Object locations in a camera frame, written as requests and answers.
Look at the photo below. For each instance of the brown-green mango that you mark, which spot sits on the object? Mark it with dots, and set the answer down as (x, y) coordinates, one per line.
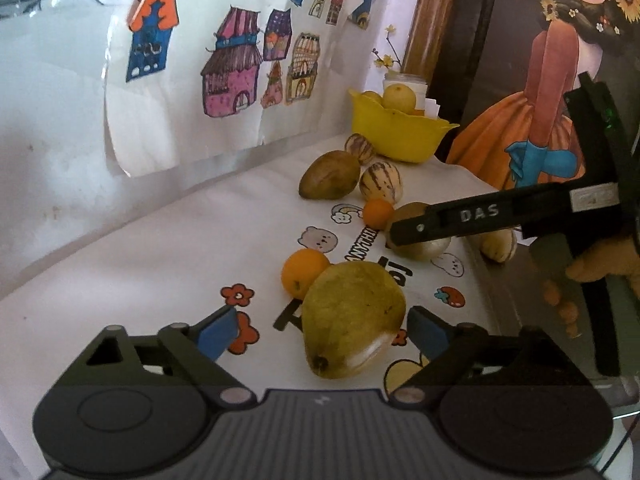
(330, 175)

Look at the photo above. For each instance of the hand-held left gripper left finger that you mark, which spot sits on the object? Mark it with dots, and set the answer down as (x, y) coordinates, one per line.
(220, 332)

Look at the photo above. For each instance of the small orange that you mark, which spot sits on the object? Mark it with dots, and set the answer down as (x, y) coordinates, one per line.
(377, 214)

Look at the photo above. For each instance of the colourful house drawing poster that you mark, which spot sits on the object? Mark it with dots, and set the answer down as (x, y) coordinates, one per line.
(225, 60)

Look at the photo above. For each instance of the brown round fruit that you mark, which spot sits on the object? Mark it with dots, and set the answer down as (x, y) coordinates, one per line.
(430, 254)

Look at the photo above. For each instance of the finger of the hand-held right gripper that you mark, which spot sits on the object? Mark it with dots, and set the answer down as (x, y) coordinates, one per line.
(407, 230)

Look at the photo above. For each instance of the large orange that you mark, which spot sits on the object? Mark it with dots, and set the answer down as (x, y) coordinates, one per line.
(300, 272)

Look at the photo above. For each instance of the orange dress figure poster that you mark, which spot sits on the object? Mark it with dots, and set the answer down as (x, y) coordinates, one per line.
(550, 60)

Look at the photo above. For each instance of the yellow lemon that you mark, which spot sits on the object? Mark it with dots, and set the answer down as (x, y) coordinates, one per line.
(399, 97)

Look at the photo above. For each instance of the striped pepino melon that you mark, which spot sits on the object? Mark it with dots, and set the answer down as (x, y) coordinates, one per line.
(500, 249)
(380, 182)
(360, 147)

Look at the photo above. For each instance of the person's right hand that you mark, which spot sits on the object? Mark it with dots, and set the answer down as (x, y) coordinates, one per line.
(610, 260)

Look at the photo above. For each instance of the large yellow-green mango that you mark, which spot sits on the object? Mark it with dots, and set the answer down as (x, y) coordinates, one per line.
(350, 315)

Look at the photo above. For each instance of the yellow plastic bowl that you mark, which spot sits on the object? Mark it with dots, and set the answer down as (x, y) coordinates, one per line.
(400, 135)

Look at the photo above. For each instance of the wooden frame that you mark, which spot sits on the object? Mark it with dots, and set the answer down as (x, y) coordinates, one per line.
(430, 20)

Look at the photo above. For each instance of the white jar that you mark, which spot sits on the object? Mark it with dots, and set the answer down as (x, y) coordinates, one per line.
(419, 82)

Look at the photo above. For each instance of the white paper slip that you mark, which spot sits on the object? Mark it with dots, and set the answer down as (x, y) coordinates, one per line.
(432, 107)

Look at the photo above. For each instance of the pale yellow fruit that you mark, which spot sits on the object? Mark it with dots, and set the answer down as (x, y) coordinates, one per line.
(371, 97)

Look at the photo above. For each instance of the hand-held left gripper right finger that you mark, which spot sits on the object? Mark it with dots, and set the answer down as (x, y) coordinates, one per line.
(425, 332)

